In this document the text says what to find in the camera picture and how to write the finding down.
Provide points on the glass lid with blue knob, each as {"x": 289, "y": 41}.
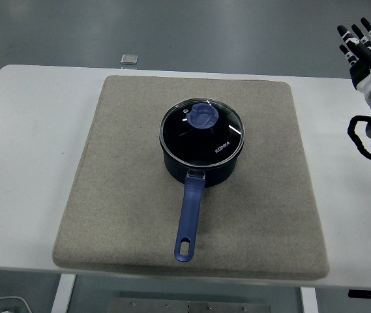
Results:
{"x": 201, "y": 115}

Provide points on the white table leg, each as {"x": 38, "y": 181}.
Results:
{"x": 63, "y": 293}
{"x": 309, "y": 301}

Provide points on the beige fabric mat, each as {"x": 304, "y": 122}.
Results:
{"x": 123, "y": 195}

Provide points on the small silver floor plate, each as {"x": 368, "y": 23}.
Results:
{"x": 129, "y": 59}

